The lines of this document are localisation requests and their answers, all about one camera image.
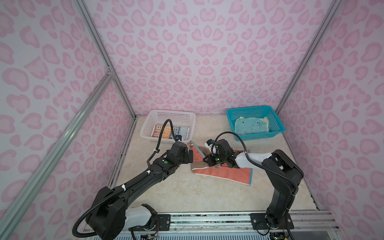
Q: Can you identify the red brown towel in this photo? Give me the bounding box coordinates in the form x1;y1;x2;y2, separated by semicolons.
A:
189;141;253;186

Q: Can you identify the striped rabbit letter towel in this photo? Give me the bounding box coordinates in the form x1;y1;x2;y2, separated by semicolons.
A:
151;125;190;141

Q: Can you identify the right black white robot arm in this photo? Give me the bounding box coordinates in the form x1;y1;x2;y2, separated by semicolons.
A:
203;139;304;229

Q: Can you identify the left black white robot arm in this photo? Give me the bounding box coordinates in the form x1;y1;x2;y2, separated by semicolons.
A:
72;142;194;240

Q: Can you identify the teal cat face towel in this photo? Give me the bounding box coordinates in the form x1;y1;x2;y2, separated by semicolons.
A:
235;117;270;136

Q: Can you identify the white plastic basket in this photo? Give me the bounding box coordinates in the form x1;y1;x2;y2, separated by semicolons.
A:
140;110;196;143

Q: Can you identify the teal plastic basket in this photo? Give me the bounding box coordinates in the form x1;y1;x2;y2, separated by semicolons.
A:
227;106;286;141

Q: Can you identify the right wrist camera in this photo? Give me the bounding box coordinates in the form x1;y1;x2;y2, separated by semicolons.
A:
205;139;215;151

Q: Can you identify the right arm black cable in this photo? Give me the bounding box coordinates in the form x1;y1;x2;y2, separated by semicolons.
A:
210;131;299;196

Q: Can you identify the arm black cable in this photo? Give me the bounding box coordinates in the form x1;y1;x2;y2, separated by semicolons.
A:
71;119;181;238
210;131;299;196

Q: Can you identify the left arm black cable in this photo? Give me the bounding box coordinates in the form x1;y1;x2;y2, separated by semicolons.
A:
71;119;181;238

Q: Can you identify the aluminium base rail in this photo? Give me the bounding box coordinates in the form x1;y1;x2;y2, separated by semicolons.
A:
116;210;344;240

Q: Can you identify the aluminium frame diagonal bar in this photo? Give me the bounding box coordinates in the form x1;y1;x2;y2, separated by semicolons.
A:
1;72;115;240

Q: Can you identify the left aluminium corner post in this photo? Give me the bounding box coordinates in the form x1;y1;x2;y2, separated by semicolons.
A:
73;0;137;120

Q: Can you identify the aluminium corner post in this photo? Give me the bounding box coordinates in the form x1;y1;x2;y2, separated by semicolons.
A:
73;0;137;120
276;0;345;116

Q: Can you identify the right aluminium corner post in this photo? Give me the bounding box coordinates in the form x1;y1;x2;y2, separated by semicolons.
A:
276;0;345;116

